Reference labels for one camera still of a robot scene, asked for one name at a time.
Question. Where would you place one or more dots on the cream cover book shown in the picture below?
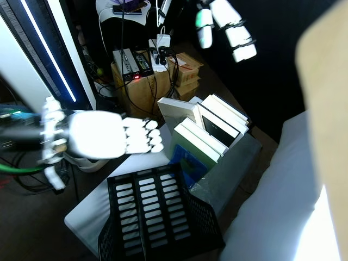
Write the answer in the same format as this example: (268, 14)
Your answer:
(174, 111)

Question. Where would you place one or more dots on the large cardboard box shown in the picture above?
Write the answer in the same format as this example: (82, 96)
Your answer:
(136, 98)

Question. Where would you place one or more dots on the green ball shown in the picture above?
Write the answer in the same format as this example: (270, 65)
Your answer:
(100, 71)

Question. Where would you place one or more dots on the silver power supply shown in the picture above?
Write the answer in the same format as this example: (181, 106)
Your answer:
(123, 62)

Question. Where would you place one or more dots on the black power supply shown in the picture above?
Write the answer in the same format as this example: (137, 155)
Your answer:
(142, 63)

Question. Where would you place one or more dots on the white power strip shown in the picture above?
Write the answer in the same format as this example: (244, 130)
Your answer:
(160, 67)

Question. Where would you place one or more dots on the green cover book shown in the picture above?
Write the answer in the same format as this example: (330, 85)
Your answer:
(195, 142)

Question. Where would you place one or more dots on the small cardboard box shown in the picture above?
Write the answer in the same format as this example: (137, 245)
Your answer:
(187, 65)
(187, 91)

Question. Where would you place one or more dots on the white paperback book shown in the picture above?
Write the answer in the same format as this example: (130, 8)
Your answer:
(204, 133)

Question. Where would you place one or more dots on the white column with light strip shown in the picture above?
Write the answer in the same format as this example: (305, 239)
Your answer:
(21, 54)

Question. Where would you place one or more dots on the white cube adapter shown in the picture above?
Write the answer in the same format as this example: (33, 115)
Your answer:
(163, 39)

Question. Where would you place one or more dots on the clear plastic bag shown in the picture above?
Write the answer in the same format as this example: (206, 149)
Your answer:
(201, 191)

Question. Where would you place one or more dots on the black cover book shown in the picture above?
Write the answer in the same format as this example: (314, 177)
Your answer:
(217, 130)

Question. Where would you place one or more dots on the phone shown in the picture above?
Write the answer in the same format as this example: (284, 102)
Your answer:
(127, 10)

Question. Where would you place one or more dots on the black mesh file tray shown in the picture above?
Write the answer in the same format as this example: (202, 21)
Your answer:
(198, 214)

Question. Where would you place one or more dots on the long white adapter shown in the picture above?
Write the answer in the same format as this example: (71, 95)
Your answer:
(162, 12)

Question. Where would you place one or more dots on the beige panel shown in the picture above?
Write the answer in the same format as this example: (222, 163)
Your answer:
(326, 81)

